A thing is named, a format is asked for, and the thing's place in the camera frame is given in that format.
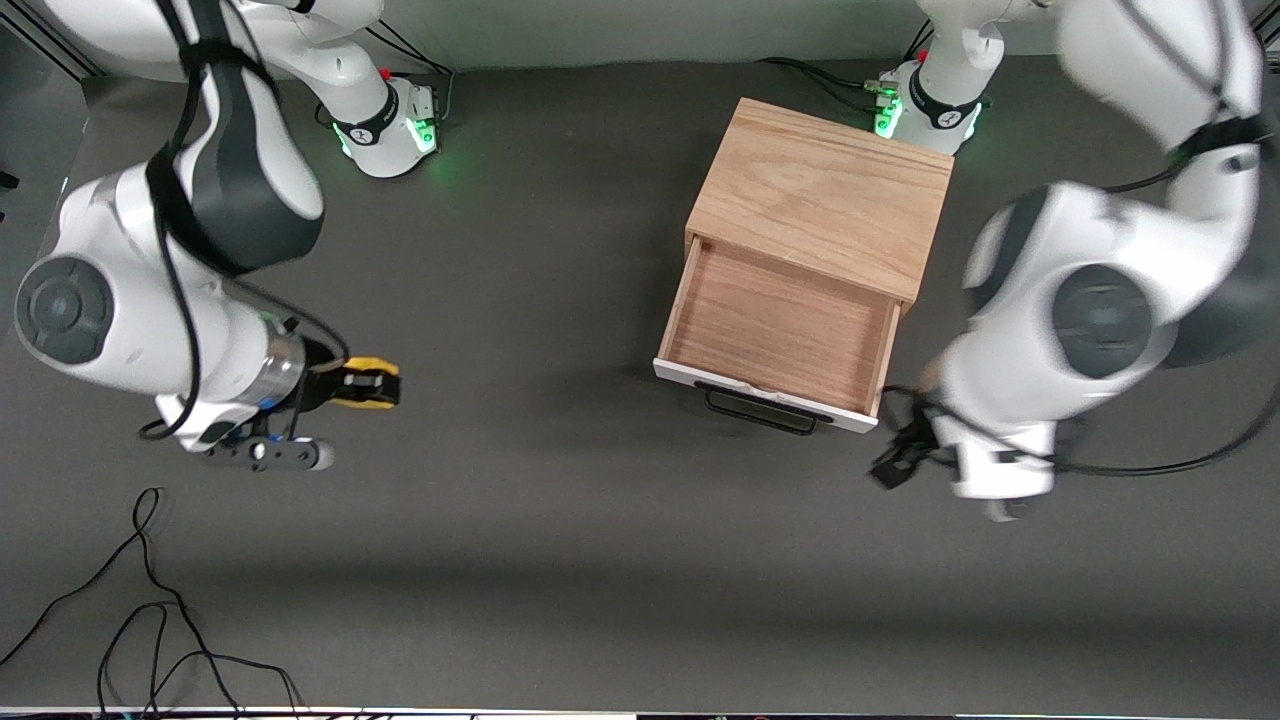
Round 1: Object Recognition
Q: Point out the yellow block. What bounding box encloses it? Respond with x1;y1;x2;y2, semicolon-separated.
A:
343;356;402;410

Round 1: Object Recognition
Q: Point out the black metal drawer handle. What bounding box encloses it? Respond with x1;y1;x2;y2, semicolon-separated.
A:
693;381;834;437

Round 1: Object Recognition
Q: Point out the white-fronted drawer with black handle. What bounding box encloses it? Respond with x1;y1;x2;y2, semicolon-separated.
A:
653;235;904;433

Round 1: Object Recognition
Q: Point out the light wooden drawer cabinet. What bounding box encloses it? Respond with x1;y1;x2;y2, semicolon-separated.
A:
683;97;954;306

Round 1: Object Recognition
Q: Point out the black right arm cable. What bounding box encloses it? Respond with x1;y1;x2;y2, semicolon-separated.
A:
138;0;351;441

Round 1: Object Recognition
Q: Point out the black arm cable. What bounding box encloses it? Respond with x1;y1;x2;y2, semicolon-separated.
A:
1040;0;1280;477
138;0;351;441

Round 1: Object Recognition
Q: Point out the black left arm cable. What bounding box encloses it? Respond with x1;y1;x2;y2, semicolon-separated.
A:
1040;0;1280;477

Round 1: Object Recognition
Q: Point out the thin black loose cable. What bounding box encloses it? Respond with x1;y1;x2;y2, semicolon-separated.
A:
0;487;251;717
95;600;306;717

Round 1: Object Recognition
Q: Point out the black right base cable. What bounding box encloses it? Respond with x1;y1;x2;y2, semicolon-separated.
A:
365;20;456;126

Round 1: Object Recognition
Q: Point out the black base cable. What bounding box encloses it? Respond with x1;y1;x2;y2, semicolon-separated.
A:
365;20;456;126
757;55;886;101

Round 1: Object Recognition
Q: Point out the black left base cable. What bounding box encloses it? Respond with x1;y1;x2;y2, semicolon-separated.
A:
757;55;886;101

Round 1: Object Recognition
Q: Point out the black frame rail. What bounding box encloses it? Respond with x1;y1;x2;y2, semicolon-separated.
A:
0;18;101;81

